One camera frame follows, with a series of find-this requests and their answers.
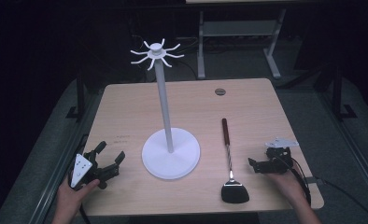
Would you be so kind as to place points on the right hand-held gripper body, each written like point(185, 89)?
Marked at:
point(277, 163)

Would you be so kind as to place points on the metal floor rail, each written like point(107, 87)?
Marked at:
point(353, 152)
point(63, 168)

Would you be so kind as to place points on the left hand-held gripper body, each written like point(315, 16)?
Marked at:
point(81, 169)

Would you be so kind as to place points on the grey round table grommet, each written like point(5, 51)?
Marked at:
point(220, 91)

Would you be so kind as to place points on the person's right hand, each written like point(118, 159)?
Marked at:
point(289, 185)

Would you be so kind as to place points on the white utensil rack stand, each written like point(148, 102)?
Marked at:
point(163, 93)

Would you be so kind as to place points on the black metal stand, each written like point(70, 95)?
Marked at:
point(337, 99)
point(80, 99)

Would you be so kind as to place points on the person's left hand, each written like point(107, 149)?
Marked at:
point(70, 196)

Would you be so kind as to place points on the white metal desk frame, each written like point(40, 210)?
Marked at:
point(241, 28)

